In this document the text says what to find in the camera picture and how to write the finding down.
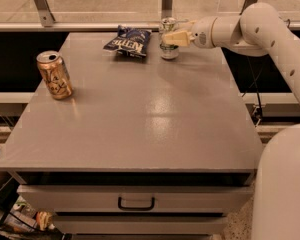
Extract gold brown soda can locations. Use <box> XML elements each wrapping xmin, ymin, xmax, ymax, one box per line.
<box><xmin>36</xmin><ymin>50</ymin><xmax>73</xmax><ymax>100</ymax></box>

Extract white green 7up can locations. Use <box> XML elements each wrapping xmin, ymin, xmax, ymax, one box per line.
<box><xmin>159</xmin><ymin>17</ymin><xmax>179</xmax><ymax>60</ymax></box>

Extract black upper drawer handle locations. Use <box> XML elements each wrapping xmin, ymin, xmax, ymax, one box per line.
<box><xmin>117</xmin><ymin>197</ymin><xmax>155</xmax><ymax>211</ymax></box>

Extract clutter items on floor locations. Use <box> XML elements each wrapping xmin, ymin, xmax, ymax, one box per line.
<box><xmin>4</xmin><ymin>196</ymin><xmax>56</xmax><ymax>233</ymax></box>

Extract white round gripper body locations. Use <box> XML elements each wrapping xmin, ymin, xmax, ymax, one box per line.
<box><xmin>191</xmin><ymin>16</ymin><xmax>217</xmax><ymax>49</ymax></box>

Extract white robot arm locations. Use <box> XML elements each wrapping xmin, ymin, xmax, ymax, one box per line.
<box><xmin>162</xmin><ymin>2</ymin><xmax>300</xmax><ymax>240</ymax></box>

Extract black cable on wall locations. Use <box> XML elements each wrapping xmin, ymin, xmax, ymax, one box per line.
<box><xmin>243</xmin><ymin>55</ymin><xmax>264</xmax><ymax>123</ymax></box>

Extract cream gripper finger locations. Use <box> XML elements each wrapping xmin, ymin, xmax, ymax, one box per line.
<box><xmin>162</xmin><ymin>30</ymin><xmax>194</xmax><ymax>47</ymax></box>
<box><xmin>178</xmin><ymin>20</ymin><xmax>196</xmax><ymax>31</ymax></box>

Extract blue Kettle chip bag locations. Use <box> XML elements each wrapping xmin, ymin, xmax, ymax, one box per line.
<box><xmin>103</xmin><ymin>25</ymin><xmax>152</xmax><ymax>58</ymax></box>

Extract left metal window bracket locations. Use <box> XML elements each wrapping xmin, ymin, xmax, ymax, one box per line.
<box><xmin>33</xmin><ymin>0</ymin><xmax>55</xmax><ymax>27</ymax></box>

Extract grey drawer cabinet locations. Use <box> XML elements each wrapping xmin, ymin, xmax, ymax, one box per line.
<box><xmin>0</xmin><ymin>33</ymin><xmax>262</xmax><ymax>240</ymax></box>

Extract middle metal window bracket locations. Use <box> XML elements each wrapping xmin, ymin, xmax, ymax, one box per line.
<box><xmin>161</xmin><ymin>0</ymin><xmax>173</xmax><ymax>18</ymax></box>

